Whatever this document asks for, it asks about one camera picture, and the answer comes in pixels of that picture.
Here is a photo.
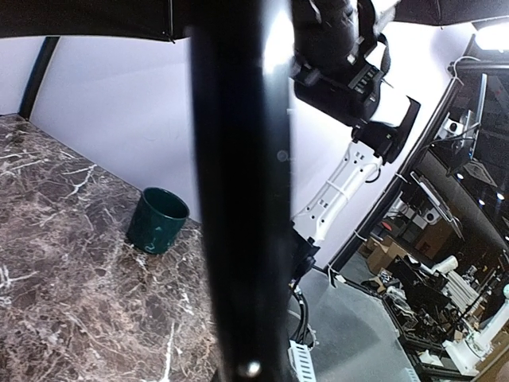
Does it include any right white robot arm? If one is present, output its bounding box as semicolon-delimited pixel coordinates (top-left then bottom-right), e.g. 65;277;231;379
290;1;421;287

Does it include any right black frame post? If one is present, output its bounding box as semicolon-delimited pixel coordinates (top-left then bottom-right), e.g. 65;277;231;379
18;36;60;120

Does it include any dark green ceramic cup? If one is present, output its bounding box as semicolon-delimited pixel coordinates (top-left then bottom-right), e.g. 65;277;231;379
126;187;189;255

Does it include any mint green folding umbrella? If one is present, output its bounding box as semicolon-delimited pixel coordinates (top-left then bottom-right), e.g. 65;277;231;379
0;0;509;382

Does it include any white slotted cable duct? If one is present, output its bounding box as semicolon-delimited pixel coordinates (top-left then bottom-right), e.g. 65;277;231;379
288;341;317;382

